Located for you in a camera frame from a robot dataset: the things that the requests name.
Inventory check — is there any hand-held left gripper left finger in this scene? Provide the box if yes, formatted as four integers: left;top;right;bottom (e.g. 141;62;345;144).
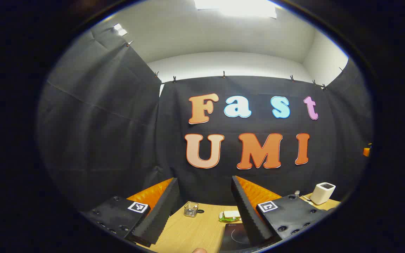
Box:
79;177;181;248

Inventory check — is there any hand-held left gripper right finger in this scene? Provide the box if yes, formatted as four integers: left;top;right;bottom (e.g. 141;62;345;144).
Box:
231;175;329;251

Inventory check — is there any black induction cooktop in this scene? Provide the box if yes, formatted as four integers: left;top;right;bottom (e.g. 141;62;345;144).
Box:
218;222;256;252

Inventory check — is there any sandwich with lettuce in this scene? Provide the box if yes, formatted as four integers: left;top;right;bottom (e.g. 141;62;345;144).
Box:
219;210;242;223

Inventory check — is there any small glass cup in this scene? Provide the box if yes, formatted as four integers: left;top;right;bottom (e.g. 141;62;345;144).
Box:
184;202;199;218

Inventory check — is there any white toaster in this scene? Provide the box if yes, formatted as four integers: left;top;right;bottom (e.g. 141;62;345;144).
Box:
310;182;336;205

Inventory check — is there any row of small cloth clips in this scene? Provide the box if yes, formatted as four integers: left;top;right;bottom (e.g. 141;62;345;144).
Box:
126;40;345;91

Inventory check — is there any large ceiling light panel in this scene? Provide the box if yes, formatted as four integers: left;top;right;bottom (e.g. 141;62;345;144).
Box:
194;0;277;19

